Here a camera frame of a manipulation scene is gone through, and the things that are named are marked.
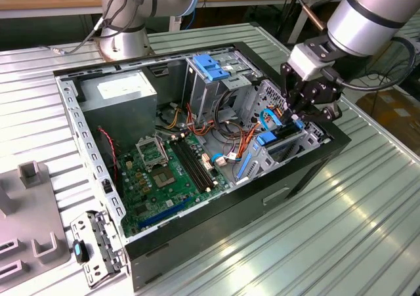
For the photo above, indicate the black latch blue stripe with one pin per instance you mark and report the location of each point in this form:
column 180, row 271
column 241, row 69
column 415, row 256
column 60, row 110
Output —
column 78, row 251

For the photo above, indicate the CPU socket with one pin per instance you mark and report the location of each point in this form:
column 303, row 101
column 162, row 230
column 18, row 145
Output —
column 163, row 178

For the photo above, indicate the small black case switch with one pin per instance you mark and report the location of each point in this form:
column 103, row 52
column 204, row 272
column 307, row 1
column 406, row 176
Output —
column 105, row 185

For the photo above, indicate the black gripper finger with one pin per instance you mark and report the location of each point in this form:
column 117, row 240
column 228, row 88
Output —
column 288, row 79
column 323, row 114

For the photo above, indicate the grey parts rack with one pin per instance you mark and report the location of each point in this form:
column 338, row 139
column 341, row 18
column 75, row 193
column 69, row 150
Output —
column 29, row 210

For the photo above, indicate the black RAM slot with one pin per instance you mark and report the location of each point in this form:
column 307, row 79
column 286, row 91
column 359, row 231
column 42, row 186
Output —
column 186, row 167
column 194, row 163
column 190, row 165
column 198, row 161

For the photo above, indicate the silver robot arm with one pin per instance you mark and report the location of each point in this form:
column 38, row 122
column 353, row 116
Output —
column 370, row 13

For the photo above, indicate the blue expansion slot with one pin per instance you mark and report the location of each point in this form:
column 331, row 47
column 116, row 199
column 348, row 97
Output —
column 164, row 212

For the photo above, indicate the blue drive cage latch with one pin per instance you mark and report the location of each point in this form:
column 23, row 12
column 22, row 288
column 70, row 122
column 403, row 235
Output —
column 208, row 68

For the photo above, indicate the grey power supply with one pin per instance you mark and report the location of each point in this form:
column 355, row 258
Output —
column 118, row 112

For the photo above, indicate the grey metal disk bay cage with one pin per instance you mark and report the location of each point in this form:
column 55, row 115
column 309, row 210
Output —
column 262, row 159

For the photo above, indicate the green motherboard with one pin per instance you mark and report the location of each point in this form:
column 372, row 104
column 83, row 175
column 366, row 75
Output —
column 154, row 207

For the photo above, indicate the metal expansion bracket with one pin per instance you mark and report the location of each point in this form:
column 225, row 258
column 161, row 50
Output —
column 98, row 243

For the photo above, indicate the black PC case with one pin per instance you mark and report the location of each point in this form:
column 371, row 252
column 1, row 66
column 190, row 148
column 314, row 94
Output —
column 183, row 230

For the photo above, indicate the large cardboard box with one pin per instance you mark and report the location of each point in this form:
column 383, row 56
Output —
column 393, row 112

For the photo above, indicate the grey optical drive cage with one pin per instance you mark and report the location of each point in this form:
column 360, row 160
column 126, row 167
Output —
column 203, row 96

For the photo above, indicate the hard disk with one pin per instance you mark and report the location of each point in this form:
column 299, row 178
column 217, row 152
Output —
column 265, row 138

